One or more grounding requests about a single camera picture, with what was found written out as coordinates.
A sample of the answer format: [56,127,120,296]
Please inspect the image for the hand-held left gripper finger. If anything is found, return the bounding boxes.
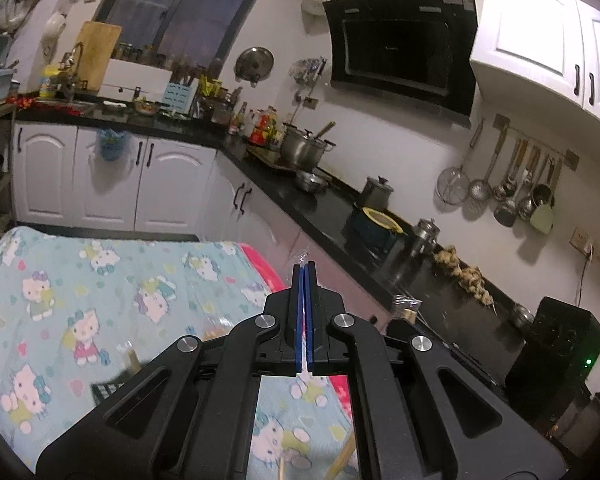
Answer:
[35,262,306,480]
[305,262,567,480]

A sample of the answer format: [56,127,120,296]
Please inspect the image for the green plastic utensil basket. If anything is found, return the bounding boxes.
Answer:
[91,376,142,407]

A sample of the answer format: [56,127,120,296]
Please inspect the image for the black kitchen countertop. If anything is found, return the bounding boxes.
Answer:
[15,102,531,376]

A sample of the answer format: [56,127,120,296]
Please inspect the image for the dark blue pot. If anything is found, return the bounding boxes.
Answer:
[349,206,407,252]

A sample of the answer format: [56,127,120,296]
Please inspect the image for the small steel bowl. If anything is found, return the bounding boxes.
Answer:
[294,170,331,194]

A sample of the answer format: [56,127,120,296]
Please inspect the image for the steel kettle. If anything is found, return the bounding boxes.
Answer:
[412,218,441,257]

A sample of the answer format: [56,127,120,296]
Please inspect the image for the small lidded steel pot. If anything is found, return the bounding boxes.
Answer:
[361,176,395,211]

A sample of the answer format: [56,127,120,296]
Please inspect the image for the pile of ginger roots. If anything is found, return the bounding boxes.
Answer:
[432,245,497,307]

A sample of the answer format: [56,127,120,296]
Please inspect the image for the large steel stock pot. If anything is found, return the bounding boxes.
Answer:
[280,122,337,170]

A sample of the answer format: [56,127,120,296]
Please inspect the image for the group of condiment bottles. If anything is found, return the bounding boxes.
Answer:
[227,101,287,149]

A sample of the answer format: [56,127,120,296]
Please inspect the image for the black air fryer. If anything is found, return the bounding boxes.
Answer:
[504,296,600,403]

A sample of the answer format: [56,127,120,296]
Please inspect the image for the hanging small utensil rack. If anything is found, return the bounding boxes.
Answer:
[290,57,327,107]

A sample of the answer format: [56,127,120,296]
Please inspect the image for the cartoon cat printed blanket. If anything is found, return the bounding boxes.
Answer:
[0,226,361,480]

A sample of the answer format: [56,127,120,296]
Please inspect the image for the light blue knife block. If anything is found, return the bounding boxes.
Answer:
[162,81,200,116]

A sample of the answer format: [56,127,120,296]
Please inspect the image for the blue plastic bag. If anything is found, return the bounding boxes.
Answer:
[95,128,131,162]

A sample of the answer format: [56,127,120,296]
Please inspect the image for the row of hanging ladles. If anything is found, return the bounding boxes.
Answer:
[469,115,579,235]

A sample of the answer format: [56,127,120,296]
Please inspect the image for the steel pot lid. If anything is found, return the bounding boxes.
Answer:
[235,46,275,83]

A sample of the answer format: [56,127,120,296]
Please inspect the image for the white base cabinets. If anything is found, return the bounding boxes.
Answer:
[12,122,381,313]

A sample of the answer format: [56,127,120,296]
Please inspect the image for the white countertop appliance box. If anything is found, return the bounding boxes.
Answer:
[100,58,174,104]

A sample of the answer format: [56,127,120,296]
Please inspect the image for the black range hood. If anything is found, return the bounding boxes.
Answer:
[322,0,479,122]

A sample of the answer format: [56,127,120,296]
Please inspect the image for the dark window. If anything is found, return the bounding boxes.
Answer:
[97,0,282,69]

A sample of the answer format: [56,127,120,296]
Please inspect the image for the wooden cutting board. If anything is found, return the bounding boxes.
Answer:
[75,21,123,94]

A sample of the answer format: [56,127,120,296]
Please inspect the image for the kitchen faucet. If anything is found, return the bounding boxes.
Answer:
[61,42,87,104]

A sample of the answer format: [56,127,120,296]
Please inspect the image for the yellow lid jar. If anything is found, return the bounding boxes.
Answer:
[39,64,61,100]

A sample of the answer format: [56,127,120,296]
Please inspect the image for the white hanging bag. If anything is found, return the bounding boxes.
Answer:
[43,11,67,57]

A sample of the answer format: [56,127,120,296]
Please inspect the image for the wire mesh skimmer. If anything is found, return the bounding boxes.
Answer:
[435,120,486,207]

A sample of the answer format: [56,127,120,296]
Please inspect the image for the wall power socket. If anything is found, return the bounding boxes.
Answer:
[569,227,597,257]

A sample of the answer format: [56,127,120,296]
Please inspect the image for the white wall cabinets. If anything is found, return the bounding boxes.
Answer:
[470,0,600,136]

